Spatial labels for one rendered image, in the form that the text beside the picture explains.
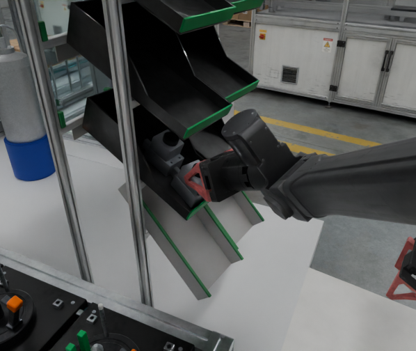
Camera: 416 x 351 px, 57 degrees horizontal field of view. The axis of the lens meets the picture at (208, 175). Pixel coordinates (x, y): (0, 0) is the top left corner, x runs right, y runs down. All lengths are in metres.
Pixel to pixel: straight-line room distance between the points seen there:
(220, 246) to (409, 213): 0.63
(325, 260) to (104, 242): 1.55
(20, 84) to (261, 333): 1.05
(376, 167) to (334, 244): 2.27
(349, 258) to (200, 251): 1.73
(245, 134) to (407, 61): 3.88
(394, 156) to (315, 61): 4.26
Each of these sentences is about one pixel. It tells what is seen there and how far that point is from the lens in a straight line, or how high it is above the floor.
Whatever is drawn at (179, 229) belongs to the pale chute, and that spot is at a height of 1.09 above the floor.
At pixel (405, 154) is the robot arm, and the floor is 1.50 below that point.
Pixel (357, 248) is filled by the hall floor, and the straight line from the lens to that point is 2.58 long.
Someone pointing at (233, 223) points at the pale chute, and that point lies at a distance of 0.97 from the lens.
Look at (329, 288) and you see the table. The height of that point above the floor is 0.86.
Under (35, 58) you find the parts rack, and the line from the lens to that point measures 0.73.
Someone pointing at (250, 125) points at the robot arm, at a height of 1.41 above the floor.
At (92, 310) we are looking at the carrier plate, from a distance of 0.87.
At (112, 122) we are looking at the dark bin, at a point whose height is 1.34.
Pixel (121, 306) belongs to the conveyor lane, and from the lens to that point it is 0.89.
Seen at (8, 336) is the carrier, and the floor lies 0.99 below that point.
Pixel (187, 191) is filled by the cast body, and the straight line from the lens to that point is 0.70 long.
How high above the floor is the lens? 1.62
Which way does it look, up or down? 31 degrees down
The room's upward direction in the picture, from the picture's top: straight up
